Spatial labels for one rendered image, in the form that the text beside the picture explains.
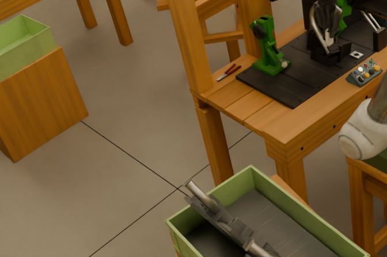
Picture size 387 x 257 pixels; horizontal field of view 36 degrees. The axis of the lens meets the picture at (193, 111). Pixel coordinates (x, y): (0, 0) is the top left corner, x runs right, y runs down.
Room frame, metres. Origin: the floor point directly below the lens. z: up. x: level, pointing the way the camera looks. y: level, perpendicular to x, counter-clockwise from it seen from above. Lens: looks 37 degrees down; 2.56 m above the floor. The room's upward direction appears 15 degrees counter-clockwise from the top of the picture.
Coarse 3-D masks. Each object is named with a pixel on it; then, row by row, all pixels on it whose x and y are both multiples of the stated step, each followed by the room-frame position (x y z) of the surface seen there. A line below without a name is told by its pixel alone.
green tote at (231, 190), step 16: (240, 176) 1.69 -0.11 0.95; (256, 176) 1.68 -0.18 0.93; (208, 192) 1.63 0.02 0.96; (224, 192) 1.65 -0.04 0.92; (240, 192) 1.68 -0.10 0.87; (272, 192) 1.60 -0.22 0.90; (288, 192) 1.53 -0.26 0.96; (192, 208) 1.59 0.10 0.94; (288, 208) 1.52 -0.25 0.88; (304, 208) 1.43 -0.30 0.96; (176, 224) 1.55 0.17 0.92; (192, 224) 1.58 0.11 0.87; (304, 224) 1.44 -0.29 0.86; (320, 224) 1.36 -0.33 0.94; (176, 240) 1.50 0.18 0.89; (320, 240) 1.37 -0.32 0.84; (336, 240) 1.29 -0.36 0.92; (192, 256) 1.40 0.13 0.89; (352, 256) 1.23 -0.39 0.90; (368, 256) 1.17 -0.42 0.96
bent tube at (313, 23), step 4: (312, 8) 2.48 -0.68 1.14; (312, 12) 2.48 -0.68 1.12; (312, 16) 2.47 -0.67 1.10; (312, 20) 2.47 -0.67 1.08; (312, 24) 2.46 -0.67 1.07; (316, 24) 2.45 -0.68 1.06; (312, 28) 2.45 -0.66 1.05; (316, 28) 2.44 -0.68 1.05; (316, 32) 2.43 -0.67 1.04; (320, 32) 2.42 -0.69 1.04; (320, 36) 2.40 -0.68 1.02; (320, 40) 2.39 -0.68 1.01; (324, 40) 2.38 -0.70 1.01; (324, 44) 2.37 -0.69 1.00; (324, 48) 2.36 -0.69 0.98; (328, 52) 2.34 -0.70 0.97
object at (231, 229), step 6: (222, 222) 1.29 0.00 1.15; (222, 228) 1.37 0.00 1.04; (228, 228) 1.26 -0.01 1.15; (234, 228) 1.27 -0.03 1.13; (228, 234) 1.36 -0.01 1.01; (234, 234) 1.26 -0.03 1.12; (234, 240) 1.38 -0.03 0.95; (240, 240) 1.27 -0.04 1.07; (258, 240) 1.37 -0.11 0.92; (264, 240) 1.36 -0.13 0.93; (240, 246) 1.40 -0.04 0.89; (264, 246) 1.35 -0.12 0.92; (270, 246) 1.36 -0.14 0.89
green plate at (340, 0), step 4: (340, 0) 2.38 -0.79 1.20; (344, 0) 2.37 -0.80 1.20; (340, 4) 2.38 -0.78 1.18; (344, 4) 2.37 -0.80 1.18; (340, 8) 2.37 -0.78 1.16; (344, 8) 2.39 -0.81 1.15; (348, 8) 2.40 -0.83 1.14; (344, 12) 2.38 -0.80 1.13; (348, 12) 2.40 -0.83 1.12; (344, 16) 2.38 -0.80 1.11
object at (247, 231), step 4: (248, 228) 1.40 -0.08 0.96; (244, 232) 1.40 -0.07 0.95; (248, 232) 1.39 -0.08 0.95; (256, 232) 1.33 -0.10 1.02; (240, 236) 1.33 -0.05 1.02; (244, 236) 1.32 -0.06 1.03; (248, 236) 1.39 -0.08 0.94; (252, 236) 1.32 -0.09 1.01; (256, 236) 1.32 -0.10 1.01; (244, 240) 1.31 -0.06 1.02; (256, 240) 1.31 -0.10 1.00
